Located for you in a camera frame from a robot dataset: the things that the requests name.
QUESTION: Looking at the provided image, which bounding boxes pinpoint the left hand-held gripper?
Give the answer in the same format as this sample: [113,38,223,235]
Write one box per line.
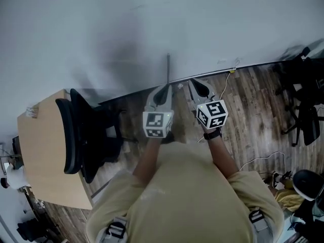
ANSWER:
[142,83,175,139]

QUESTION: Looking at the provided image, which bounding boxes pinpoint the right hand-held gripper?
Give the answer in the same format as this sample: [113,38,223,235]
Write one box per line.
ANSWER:
[188,77,229,130]

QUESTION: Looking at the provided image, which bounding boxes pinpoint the person's left forearm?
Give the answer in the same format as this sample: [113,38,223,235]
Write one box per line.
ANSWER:
[132,135,166,185]

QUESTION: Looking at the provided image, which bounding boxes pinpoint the person's right forearm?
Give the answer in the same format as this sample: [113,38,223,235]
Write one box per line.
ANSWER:
[203,127,240,180]

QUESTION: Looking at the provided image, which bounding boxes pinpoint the black wristwatch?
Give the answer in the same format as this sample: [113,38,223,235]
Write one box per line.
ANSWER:
[203,129,223,141]

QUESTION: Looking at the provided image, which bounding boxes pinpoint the black mesh office chair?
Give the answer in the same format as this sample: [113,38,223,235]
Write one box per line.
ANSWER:
[55,88,128,185]

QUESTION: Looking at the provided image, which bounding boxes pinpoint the black swivel office chair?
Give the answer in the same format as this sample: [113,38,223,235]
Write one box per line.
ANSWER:
[274,46,324,148]

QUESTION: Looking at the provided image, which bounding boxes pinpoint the person's beige shirt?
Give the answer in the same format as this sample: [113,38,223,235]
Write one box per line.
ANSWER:
[85,141,286,243]

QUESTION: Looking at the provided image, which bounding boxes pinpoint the light wooden table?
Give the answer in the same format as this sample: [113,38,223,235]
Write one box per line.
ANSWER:
[17,89,95,211]

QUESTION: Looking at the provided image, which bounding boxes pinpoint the yellow cloth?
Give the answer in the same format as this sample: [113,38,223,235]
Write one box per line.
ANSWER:
[275,188,305,213]

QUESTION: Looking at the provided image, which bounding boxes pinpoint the white and black round headrest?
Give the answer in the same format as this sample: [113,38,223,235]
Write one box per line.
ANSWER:
[292,169,324,202]

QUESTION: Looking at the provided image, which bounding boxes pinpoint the black shoes pile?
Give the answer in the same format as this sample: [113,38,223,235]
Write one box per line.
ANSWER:
[16,217,62,243]

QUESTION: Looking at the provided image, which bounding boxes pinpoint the white wall cable trunking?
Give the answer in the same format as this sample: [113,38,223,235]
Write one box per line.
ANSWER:
[169,67,237,84]

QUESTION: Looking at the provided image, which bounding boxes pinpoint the thin white floor cable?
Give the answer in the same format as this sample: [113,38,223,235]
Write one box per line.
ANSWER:
[238,151,287,172]

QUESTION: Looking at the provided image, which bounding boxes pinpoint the grey harness strap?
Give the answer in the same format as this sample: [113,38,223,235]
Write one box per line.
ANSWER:
[247,208,274,243]
[95,216,130,243]

